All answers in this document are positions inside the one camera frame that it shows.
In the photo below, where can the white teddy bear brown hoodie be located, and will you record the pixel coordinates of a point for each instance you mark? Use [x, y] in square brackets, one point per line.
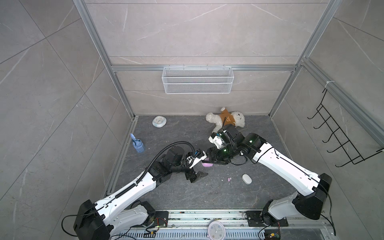
[236, 119]

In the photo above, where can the white wire mesh basket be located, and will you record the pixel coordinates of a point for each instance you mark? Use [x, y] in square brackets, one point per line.
[197, 80]

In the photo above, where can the light blue round clock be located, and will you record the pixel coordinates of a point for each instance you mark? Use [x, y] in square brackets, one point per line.
[159, 121]

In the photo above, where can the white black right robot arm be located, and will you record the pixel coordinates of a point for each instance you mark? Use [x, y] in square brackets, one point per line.
[312, 189]

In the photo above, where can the black wire hook rack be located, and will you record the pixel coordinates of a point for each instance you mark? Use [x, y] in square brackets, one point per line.
[341, 137]

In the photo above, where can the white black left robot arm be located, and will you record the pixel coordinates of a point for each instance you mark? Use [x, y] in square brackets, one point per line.
[108, 217]

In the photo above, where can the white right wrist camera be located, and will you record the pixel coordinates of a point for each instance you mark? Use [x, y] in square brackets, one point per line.
[220, 140]

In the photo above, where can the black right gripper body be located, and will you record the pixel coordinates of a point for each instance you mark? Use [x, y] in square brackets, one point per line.
[221, 155]

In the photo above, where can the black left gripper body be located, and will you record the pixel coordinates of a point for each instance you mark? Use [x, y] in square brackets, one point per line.
[191, 173]

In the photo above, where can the pink oval earbud case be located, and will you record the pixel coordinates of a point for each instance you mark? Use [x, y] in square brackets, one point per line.
[207, 165]

